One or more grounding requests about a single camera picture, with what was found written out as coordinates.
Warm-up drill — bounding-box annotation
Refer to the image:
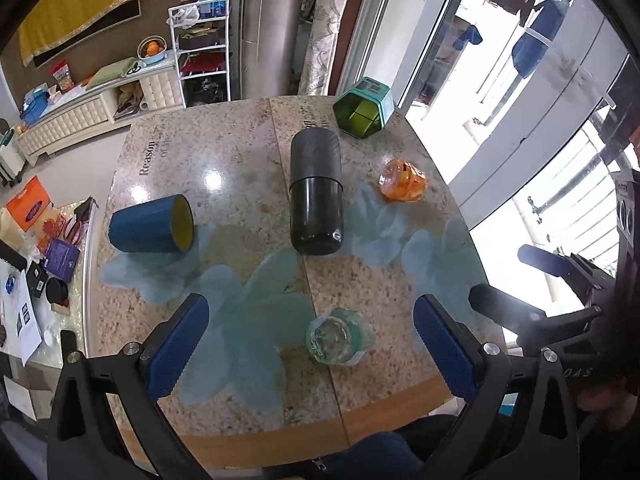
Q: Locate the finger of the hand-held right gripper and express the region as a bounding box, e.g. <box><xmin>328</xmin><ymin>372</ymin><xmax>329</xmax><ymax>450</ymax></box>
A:
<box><xmin>468</xmin><ymin>283</ymin><xmax>603</xmax><ymax>348</ymax></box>
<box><xmin>517</xmin><ymin>243</ymin><xmax>617</xmax><ymax>295</ymax></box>

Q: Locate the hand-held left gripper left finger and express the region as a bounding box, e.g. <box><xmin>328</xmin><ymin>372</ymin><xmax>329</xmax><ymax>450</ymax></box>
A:
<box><xmin>47</xmin><ymin>292</ymin><xmax>211</xmax><ymax>480</ymax></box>

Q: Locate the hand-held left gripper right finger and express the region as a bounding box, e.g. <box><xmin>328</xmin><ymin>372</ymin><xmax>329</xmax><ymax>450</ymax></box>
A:
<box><xmin>413</xmin><ymin>294</ymin><xmax>594</xmax><ymax>480</ymax></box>

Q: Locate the clear glass cup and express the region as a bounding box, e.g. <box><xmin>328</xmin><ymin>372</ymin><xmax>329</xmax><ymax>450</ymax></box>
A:
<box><xmin>305</xmin><ymin>307</ymin><xmax>377</xmax><ymax>366</ymax></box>

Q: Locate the blue cup yellow inside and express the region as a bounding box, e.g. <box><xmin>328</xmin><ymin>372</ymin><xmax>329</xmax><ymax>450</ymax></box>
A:
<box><xmin>108</xmin><ymin>194</ymin><xmax>195</xmax><ymax>254</ymax></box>

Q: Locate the orange translucent cup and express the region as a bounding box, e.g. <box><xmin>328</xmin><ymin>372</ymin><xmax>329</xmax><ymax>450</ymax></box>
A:
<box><xmin>378</xmin><ymin>158</ymin><xmax>428</xmax><ymax>203</ymax></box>

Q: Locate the black tumbler cup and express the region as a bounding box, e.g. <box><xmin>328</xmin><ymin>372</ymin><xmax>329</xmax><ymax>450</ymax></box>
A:
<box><xmin>289</xmin><ymin>128</ymin><xmax>347</xmax><ymax>257</ymax></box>

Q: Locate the teal hexagonal cup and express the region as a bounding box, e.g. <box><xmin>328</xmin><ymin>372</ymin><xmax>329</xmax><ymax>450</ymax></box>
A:
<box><xmin>332</xmin><ymin>76</ymin><xmax>395</xmax><ymax>139</ymax></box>

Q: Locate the person's right hand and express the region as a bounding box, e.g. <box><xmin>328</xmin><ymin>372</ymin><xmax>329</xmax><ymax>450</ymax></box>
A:
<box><xmin>576</xmin><ymin>382</ymin><xmax>633</xmax><ymax>433</ymax></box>

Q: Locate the person's leg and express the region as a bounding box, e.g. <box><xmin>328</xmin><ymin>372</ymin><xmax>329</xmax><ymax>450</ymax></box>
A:
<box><xmin>310</xmin><ymin>412</ymin><xmax>468</xmax><ymax>480</ymax></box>

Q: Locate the black round jar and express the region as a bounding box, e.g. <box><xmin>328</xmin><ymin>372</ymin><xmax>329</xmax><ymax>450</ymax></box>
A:
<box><xmin>45</xmin><ymin>279</ymin><xmax>70</xmax><ymax>307</ymax></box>

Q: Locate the purple box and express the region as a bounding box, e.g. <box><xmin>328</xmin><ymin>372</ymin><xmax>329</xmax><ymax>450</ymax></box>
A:
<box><xmin>42</xmin><ymin>237</ymin><xmax>82</xmax><ymax>282</ymax></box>

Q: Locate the white paper sheet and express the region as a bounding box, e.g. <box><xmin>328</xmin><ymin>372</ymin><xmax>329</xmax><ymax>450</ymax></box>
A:
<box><xmin>0</xmin><ymin>260</ymin><xmax>44</xmax><ymax>367</ymax></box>

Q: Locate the flat cardboard box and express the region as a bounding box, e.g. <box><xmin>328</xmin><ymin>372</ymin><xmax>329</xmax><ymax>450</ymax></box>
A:
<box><xmin>4</xmin><ymin>360</ymin><xmax>57</xmax><ymax>422</ymax></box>

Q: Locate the orange carton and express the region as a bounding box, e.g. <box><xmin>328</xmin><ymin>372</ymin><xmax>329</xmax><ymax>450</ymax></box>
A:
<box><xmin>5</xmin><ymin>176</ymin><xmax>54</xmax><ymax>234</ymax></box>

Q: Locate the large blue hanging garment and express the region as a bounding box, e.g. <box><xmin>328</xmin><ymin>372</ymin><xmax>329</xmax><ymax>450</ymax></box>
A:
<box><xmin>512</xmin><ymin>0</ymin><xmax>569</xmax><ymax>79</ymax></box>

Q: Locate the small blue hanging garment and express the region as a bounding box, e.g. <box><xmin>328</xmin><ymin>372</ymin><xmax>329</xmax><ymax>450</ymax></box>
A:
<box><xmin>457</xmin><ymin>24</ymin><xmax>484</xmax><ymax>52</ymax></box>

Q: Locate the white tufted cabinet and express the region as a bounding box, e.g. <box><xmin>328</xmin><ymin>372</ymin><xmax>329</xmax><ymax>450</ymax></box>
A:
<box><xmin>15</xmin><ymin>52</ymin><xmax>187</xmax><ymax>167</ymax></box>

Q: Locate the white trolley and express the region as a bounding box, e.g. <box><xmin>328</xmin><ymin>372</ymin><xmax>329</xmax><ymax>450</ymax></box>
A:
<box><xmin>0</xmin><ymin>129</ymin><xmax>27</xmax><ymax>187</ymax></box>

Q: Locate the blue tissue box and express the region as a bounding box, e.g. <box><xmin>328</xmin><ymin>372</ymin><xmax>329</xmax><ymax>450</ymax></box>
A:
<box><xmin>20</xmin><ymin>87</ymin><xmax>52</xmax><ymax>127</ymax></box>

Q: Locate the green cushion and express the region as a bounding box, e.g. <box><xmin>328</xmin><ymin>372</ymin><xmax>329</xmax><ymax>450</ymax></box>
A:
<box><xmin>87</xmin><ymin>57</ymin><xmax>144</xmax><ymax>86</ymax></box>

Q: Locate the red snack bag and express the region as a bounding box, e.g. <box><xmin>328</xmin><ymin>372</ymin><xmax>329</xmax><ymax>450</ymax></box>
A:
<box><xmin>51</xmin><ymin>61</ymin><xmax>74</xmax><ymax>94</ymax></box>

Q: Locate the bowl of oranges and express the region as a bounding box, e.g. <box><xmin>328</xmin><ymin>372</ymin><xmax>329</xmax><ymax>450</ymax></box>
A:
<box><xmin>136</xmin><ymin>36</ymin><xmax>169</xmax><ymax>66</ymax></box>

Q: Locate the patterned curtain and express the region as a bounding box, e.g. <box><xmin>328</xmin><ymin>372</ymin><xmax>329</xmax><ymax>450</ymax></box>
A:
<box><xmin>300</xmin><ymin>0</ymin><xmax>377</xmax><ymax>98</ymax></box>

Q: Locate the white plastic bag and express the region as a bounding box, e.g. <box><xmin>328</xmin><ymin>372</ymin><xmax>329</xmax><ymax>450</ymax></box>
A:
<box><xmin>171</xmin><ymin>4</ymin><xmax>201</xmax><ymax>29</ymax></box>

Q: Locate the grey standing air conditioner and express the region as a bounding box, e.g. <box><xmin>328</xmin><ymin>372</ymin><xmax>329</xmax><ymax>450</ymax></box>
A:
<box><xmin>239</xmin><ymin>0</ymin><xmax>312</xmax><ymax>102</ymax></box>

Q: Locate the yellow cloth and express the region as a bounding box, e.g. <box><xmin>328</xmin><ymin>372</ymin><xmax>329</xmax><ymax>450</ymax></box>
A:
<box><xmin>17</xmin><ymin>0</ymin><xmax>151</xmax><ymax>67</ymax></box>

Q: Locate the white wire shelf rack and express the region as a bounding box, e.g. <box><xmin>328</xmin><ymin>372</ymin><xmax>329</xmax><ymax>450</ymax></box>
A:
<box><xmin>167</xmin><ymin>2</ymin><xmax>234</xmax><ymax>109</ymax></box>

